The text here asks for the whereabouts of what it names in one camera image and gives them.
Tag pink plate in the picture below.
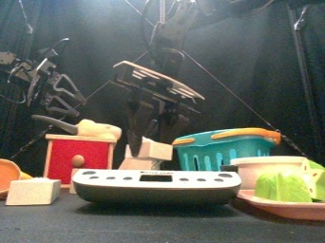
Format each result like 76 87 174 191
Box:
235 188 325 222

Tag green toy lettuce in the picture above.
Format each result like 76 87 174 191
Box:
254 170 314 203

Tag thin diagonal cable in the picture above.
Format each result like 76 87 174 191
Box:
179 48 309 158

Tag orange toy bowl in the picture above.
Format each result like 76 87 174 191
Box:
0 158 23 199

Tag green white toy vegetable piece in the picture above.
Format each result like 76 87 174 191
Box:
301 159 325 202

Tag white plastic cup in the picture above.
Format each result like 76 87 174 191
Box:
230 155 310 192

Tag red wooden drawer box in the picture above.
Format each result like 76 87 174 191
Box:
41 133 117 190

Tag yellow toy piece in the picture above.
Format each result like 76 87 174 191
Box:
17 170 36 181

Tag black frame pole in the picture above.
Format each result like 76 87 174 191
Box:
286 3 325 153

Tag white toy rice block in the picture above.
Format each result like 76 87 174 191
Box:
136 136 174 161
4 177 63 207
116 143 163 171

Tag teal basket orange handles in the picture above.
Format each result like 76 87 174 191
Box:
171 126 283 172

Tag white black kitchen scale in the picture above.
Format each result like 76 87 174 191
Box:
69 168 242 206

